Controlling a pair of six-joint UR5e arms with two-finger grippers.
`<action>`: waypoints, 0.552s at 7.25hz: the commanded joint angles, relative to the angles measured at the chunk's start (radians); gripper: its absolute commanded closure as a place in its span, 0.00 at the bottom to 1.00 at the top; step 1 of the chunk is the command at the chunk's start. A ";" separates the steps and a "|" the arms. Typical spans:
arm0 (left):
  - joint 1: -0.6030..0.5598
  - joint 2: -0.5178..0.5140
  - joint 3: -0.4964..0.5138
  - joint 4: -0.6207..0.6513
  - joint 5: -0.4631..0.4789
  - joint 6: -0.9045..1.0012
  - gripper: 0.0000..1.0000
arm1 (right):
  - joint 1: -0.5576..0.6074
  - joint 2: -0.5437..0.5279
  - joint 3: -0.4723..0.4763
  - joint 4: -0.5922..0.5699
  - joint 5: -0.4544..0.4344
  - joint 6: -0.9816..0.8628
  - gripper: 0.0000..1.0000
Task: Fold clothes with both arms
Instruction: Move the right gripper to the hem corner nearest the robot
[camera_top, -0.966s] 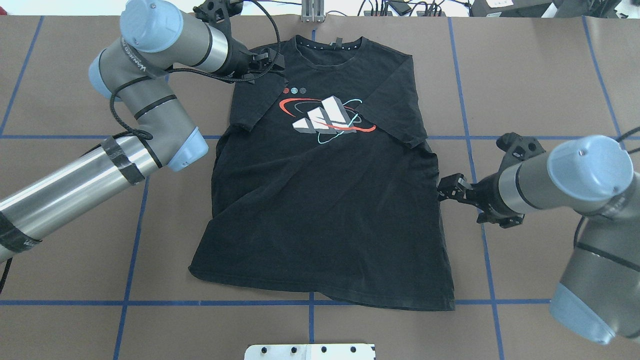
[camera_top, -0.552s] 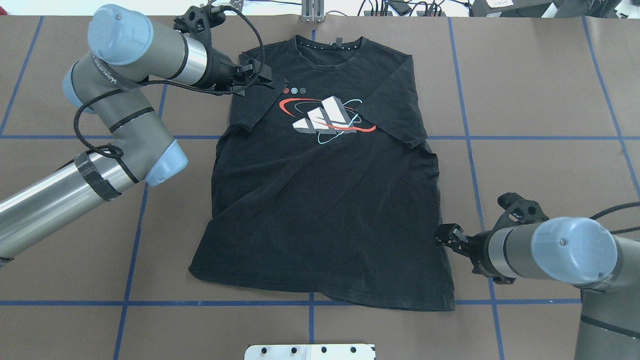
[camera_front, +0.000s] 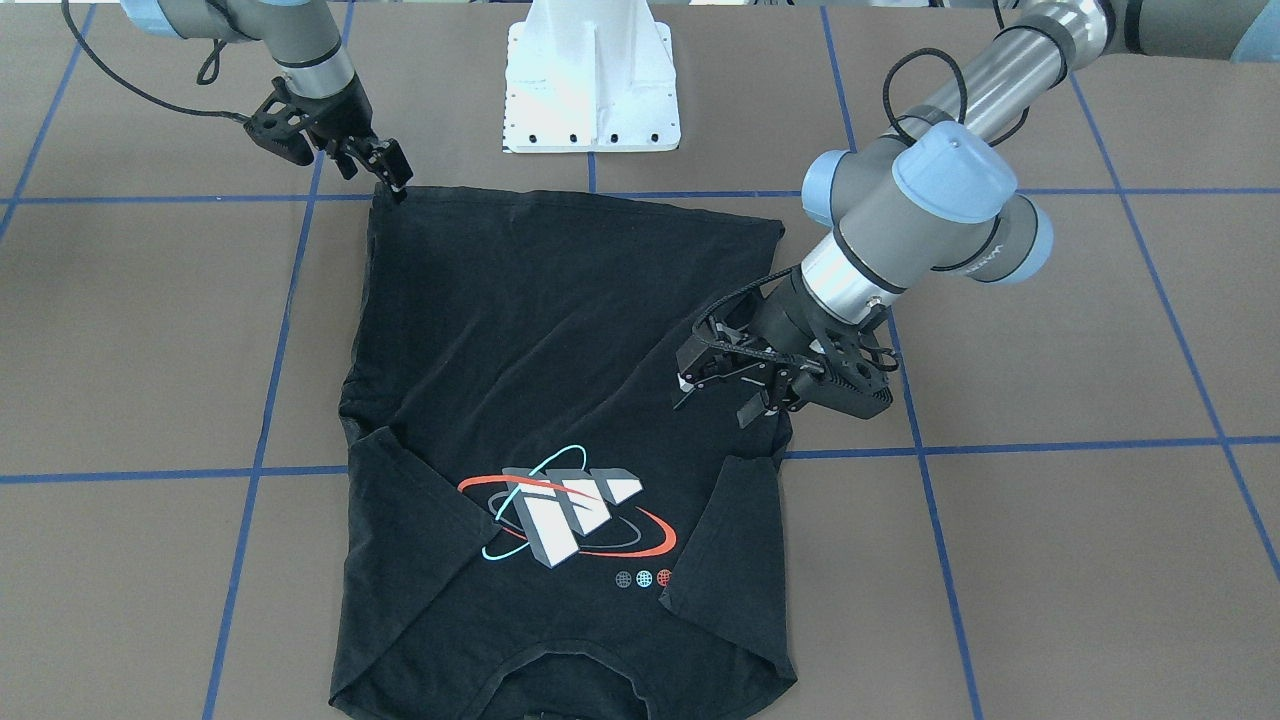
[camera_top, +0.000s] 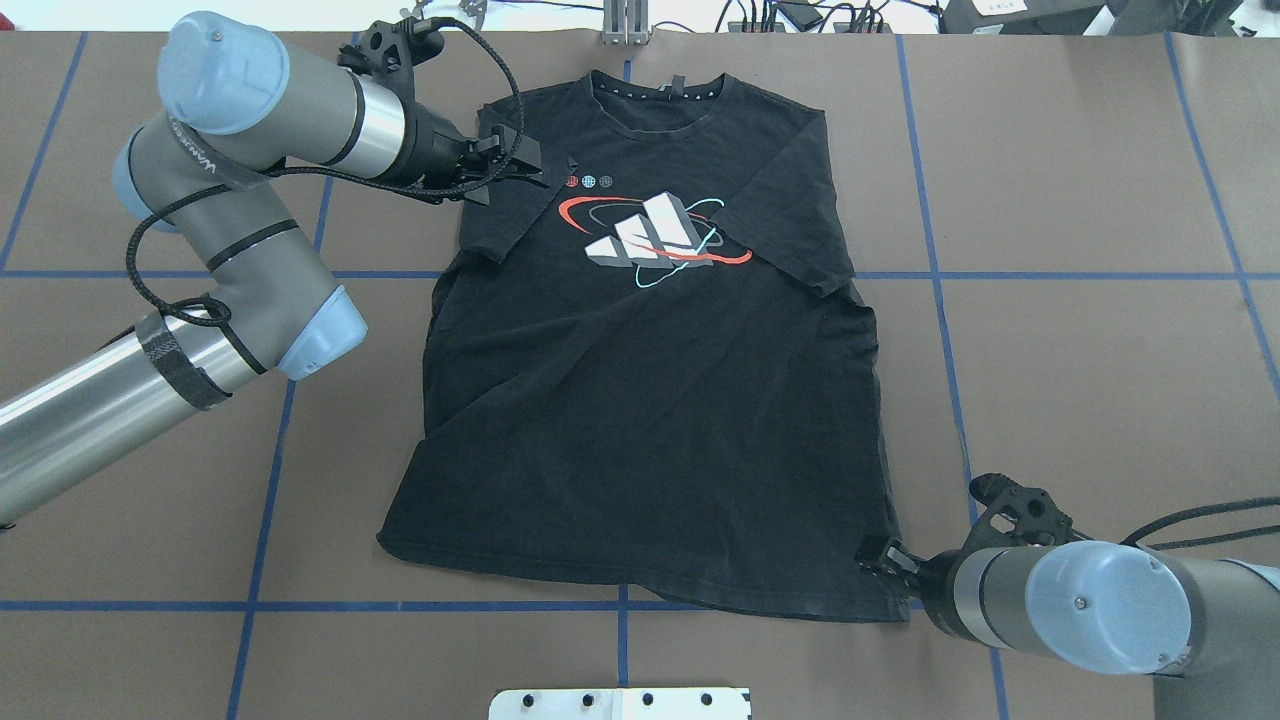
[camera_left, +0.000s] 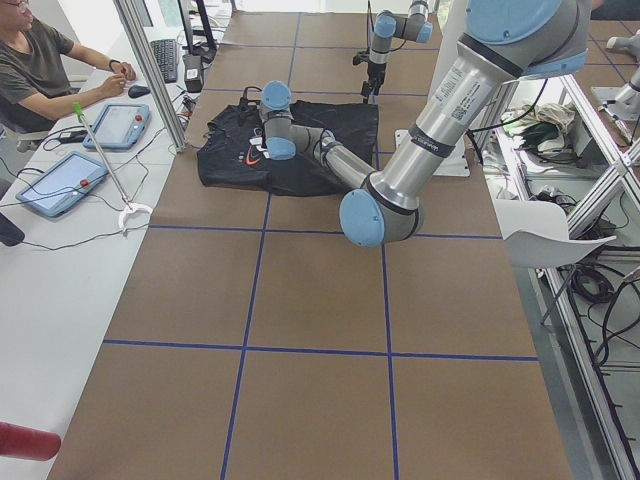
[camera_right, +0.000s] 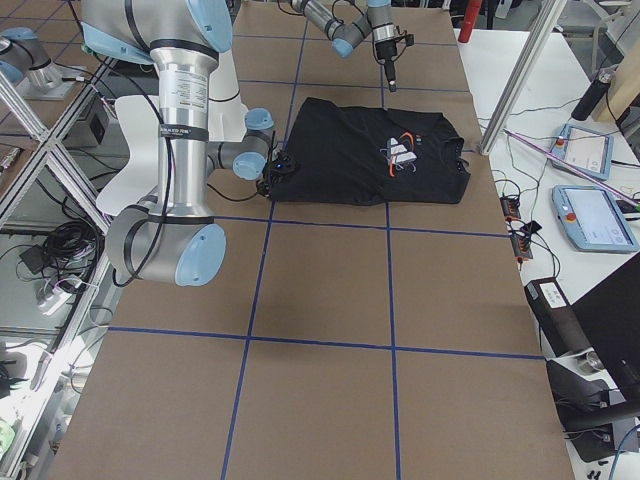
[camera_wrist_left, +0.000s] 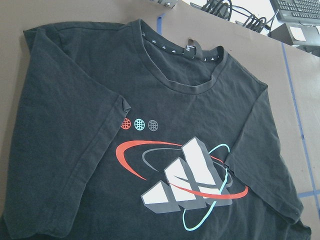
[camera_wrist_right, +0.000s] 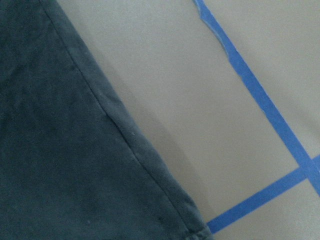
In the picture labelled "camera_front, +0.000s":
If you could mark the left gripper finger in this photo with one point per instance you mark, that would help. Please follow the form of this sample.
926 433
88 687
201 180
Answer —
700 366
769 397

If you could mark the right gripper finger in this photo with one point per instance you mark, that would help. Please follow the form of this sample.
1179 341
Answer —
386 160
347 156

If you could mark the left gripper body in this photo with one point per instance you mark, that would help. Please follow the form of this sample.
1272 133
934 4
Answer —
783 320

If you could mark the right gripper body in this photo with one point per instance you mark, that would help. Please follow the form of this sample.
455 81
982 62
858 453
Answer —
335 116

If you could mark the black graphic t-shirt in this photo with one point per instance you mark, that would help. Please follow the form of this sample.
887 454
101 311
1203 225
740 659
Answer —
535 531

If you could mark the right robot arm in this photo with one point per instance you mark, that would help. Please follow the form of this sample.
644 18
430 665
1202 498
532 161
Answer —
301 37

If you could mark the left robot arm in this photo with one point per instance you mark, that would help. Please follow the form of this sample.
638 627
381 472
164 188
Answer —
932 195

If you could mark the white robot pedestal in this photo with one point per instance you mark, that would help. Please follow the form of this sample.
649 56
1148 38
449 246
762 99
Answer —
590 76

